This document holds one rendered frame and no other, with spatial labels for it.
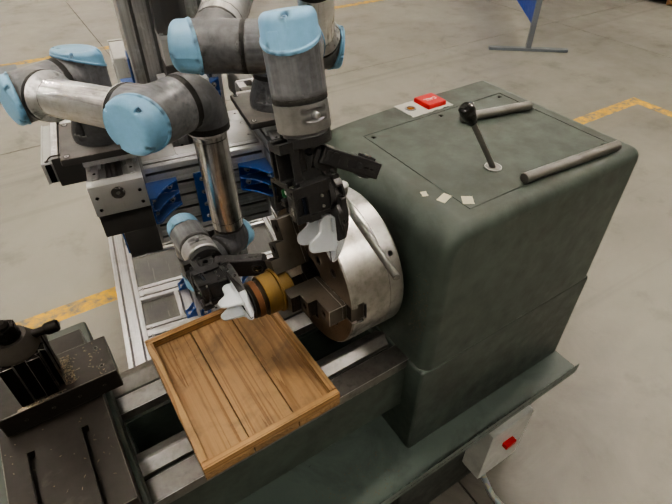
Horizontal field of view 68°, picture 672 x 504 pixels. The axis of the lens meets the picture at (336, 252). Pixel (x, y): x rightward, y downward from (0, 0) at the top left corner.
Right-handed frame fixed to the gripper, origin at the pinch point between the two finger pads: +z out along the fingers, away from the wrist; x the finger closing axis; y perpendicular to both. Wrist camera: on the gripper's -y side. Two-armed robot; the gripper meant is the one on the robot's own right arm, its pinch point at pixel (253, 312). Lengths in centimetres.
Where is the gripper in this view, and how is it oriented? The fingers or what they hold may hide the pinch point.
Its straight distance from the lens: 99.9
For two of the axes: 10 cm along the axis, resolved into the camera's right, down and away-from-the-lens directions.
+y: -8.4, 3.5, -4.1
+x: 0.0, -7.6, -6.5
